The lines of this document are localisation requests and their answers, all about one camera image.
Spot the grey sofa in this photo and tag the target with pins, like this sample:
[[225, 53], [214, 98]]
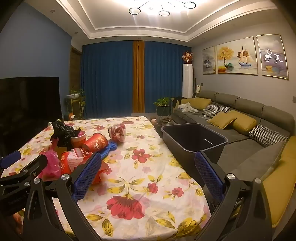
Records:
[[245, 150]]

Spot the red paper box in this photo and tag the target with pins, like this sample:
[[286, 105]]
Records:
[[67, 162]]

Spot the red flower decoration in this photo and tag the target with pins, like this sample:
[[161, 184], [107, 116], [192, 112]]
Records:
[[186, 57]]

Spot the red snack wrapper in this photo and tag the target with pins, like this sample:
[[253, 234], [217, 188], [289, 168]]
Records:
[[103, 172]]

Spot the clear wrapper with red print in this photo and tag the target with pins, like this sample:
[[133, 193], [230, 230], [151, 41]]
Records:
[[118, 132]]

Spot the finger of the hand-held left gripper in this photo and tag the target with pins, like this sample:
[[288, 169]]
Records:
[[27, 169], [9, 159]]

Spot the floral tablecloth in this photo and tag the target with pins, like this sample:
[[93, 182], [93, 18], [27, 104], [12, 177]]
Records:
[[143, 176]]

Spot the white standing air conditioner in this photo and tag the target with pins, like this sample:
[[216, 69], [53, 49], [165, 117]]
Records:
[[187, 81]]

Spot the pink paper cup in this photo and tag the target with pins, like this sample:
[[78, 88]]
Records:
[[78, 140]]

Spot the white clothing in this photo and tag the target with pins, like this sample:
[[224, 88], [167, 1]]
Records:
[[187, 107]]

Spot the dark plastic bin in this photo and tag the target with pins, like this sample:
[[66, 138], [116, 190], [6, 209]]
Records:
[[192, 136]]

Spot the orange box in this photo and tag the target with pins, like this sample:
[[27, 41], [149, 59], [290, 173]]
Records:
[[71, 115]]

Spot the large yellow sofa cushion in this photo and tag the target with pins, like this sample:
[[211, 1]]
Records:
[[282, 185]]

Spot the small grey landscape painting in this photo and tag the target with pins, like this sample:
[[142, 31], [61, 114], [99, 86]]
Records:
[[208, 60]]

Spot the purple sky painting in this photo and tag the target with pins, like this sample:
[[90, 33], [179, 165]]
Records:
[[272, 56]]

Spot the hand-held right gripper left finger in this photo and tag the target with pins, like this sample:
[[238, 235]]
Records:
[[86, 178]]

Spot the white and red packet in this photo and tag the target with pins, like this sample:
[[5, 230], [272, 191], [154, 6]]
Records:
[[79, 156]]

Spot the potted plant in dark pot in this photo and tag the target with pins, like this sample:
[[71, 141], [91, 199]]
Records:
[[163, 107]]

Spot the black plastic bag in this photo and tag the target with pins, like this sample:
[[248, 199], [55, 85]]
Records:
[[63, 133]]

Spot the trailing plant on gold stand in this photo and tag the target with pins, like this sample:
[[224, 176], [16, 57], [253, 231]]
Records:
[[75, 99]]

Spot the black and white patterned cushion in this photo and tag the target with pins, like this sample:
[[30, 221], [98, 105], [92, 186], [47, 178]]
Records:
[[268, 135], [216, 110]]

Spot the pink plastic bag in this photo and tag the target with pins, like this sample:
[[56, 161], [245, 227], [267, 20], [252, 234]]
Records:
[[52, 165]]

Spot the black television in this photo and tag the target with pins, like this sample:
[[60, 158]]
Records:
[[27, 109]]

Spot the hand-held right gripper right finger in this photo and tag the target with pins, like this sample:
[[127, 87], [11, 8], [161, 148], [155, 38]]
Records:
[[208, 178]]

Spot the blue crochet cloth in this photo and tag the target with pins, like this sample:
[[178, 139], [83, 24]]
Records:
[[111, 148]]

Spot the wooden wall panel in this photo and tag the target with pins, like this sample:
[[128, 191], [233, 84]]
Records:
[[75, 81]]

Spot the upright vacuum cleaner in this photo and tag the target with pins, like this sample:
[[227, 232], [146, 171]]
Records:
[[197, 89]]

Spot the sailboat and tree painting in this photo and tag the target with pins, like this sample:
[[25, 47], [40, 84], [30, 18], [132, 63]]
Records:
[[235, 56]]

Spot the blue curtain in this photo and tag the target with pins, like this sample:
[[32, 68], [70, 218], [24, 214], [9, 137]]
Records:
[[106, 78], [164, 74]]

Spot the orange curtain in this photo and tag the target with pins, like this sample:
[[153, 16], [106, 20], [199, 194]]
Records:
[[138, 76]]

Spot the black clothing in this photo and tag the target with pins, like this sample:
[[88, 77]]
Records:
[[177, 100]]

